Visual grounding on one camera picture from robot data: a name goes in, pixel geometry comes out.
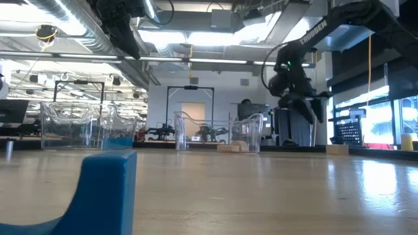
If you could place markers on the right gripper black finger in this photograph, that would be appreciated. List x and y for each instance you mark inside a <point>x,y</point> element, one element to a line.
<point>302,109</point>
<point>320,109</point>

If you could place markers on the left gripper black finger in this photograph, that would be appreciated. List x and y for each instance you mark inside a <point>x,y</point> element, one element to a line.
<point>125,39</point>

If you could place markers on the natural wood cuboid block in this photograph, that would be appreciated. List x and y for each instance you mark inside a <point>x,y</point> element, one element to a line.
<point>337,149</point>

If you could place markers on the natural wood arch block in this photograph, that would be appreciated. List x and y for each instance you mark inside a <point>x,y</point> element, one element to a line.
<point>243,145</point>

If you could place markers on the natural wood plank block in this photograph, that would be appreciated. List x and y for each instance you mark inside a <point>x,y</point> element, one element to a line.
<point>223,149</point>

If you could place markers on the blue wedge block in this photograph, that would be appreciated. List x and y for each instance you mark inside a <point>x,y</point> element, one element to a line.
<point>117,143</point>

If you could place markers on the blue arch block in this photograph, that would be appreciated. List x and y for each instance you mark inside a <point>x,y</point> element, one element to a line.
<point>104,196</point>

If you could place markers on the black background robot arm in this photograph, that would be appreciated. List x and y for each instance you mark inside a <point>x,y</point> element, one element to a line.
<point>161,132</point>
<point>209,133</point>

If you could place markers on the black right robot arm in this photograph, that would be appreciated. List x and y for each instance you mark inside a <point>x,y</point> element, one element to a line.
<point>352,14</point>

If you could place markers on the dark curtain panels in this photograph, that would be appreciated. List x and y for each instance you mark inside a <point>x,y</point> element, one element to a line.
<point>295,134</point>

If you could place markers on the black perforated crate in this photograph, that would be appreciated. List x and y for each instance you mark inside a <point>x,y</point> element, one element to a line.
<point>349,132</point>

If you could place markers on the black monitor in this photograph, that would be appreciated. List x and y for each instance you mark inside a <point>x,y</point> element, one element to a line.
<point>253,111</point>
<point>13,111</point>

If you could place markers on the person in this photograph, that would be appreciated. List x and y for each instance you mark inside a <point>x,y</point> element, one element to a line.
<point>246,101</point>

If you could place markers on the red tray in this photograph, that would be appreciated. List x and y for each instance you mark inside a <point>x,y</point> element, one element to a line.
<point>379,146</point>

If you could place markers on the black round ceiling device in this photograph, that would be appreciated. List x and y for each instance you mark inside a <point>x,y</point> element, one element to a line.
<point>46,32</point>

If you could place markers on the long ceiling light bar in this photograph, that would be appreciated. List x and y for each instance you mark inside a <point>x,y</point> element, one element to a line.
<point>215,61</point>

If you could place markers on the grey ceiling box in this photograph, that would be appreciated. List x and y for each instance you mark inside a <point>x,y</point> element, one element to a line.
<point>222,20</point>

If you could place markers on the yellow cylindrical container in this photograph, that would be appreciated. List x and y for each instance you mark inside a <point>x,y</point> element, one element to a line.
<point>407,142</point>

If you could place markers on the beige door panel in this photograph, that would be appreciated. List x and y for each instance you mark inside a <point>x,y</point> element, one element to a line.
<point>193,114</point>

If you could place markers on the clear plastic bin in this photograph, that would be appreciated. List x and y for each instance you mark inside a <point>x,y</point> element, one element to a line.
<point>179,130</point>
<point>65,130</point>

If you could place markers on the silver ventilation duct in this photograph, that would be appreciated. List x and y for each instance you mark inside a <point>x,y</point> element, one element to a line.
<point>75,16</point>

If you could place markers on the black aluminium table frame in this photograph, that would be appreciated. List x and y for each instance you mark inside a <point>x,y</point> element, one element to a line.
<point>294,148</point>

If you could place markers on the grey wall vent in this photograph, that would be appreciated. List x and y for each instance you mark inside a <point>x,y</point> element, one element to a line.
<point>244,82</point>
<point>194,81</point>

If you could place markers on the black gantry frame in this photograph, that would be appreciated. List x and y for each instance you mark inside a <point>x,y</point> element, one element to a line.
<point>191,87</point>

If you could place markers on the grey metal post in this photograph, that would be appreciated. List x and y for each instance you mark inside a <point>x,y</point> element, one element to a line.
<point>9,148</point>

